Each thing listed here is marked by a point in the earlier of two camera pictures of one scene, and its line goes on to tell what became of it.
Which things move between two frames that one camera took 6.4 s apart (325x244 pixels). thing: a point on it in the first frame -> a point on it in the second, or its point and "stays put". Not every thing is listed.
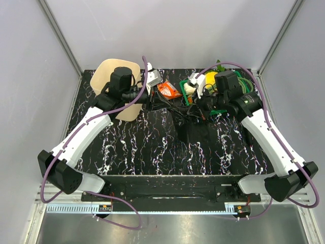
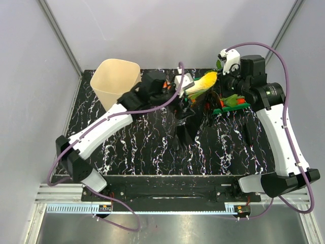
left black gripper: [155, 100] -> [177, 100]
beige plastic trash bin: [101, 78] stays put
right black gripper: [200, 102] -> [223, 92]
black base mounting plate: [174, 188] stays put
